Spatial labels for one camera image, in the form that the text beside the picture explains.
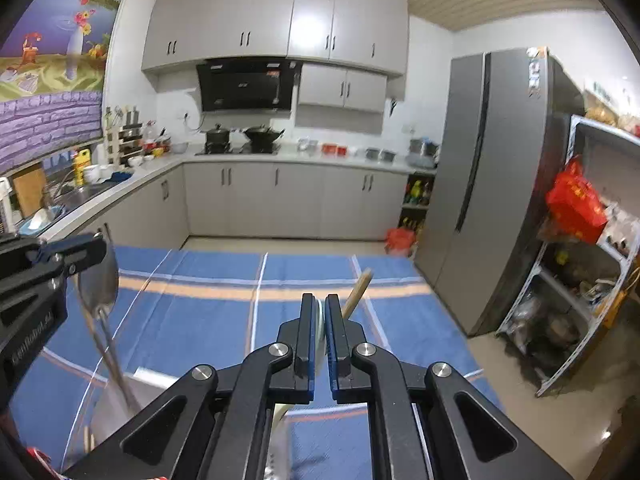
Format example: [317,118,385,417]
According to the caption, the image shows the blue plaid tablecloth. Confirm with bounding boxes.
[10,245,506,480]

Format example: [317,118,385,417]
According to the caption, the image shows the wooden knife rack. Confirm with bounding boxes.
[105,107,146,166]

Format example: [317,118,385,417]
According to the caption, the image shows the steel kitchen sink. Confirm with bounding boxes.
[47,180,121,216]

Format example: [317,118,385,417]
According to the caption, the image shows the metal spoon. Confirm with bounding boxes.
[75,242,141,416]

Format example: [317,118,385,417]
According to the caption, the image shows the black cooking pot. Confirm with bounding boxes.
[206,124,233,151]

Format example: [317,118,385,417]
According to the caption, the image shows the grey refrigerator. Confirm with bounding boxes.
[415,50,586,338]

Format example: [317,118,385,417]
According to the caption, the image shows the grey upper wall cabinets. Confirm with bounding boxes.
[141,0,411,128]

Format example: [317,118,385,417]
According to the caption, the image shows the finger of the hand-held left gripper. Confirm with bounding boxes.
[39,232,109,277]

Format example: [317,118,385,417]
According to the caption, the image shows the red trash bin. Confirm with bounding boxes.
[385,227,418,256]

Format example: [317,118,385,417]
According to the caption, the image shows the red plastic bag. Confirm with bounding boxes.
[545,157,608,246]

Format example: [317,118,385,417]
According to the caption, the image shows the black range hood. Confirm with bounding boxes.
[196,58,301,113]

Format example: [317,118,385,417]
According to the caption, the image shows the black gas stove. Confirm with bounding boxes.
[194,144,281,156]

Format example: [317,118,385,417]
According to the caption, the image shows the wooden cutting board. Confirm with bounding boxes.
[12,167,48,216]

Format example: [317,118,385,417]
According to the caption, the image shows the yellow bottle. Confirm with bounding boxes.
[74,149,92,186]

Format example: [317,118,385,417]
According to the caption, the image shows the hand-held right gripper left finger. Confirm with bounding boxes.
[65,293,318,480]

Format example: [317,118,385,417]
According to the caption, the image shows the steel steamer pot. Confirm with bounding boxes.
[409,137,441,169]

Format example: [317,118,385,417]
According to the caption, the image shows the black wok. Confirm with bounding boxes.
[243,125,286,151]

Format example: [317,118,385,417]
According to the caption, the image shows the grey lower kitchen cabinets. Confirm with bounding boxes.
[42,152,438,261]

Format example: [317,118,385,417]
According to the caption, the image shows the white metal shelf rack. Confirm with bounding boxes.
[495,115,640,398]

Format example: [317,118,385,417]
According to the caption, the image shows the sauce bottles on shelf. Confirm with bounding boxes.
[400,175,433,241]

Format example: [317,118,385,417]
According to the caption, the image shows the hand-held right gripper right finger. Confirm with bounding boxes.
[325,294,573,480]

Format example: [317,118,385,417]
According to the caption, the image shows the landscape wall poster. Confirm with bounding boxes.
[0,0,136,176]

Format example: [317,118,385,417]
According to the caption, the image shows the white spoon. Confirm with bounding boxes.
[269,297,328,480]

